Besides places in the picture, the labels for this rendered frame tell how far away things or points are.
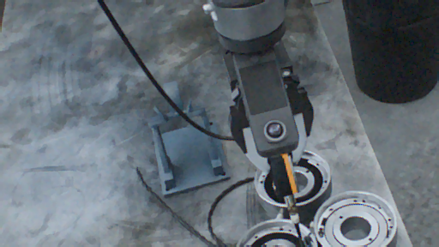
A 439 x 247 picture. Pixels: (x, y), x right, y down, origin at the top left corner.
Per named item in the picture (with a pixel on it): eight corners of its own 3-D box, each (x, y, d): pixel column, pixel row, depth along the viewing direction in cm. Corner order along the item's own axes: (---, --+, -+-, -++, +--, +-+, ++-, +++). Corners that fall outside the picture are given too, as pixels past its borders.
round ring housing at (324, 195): (274, 162, 105) (270, 142, 102) (342, 175, 102) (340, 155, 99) (247, 216, 98) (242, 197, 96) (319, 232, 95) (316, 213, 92)
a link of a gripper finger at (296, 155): (305, 131, 92) (288, 80, 85) (318, 163, 87) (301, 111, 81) (282, 140, 92) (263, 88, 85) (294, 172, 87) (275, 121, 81)
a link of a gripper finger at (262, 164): (261, 145, 91) (258, 90, 85) (272, 178, 87) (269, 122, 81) (237, 150, 91) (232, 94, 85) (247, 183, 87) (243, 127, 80)
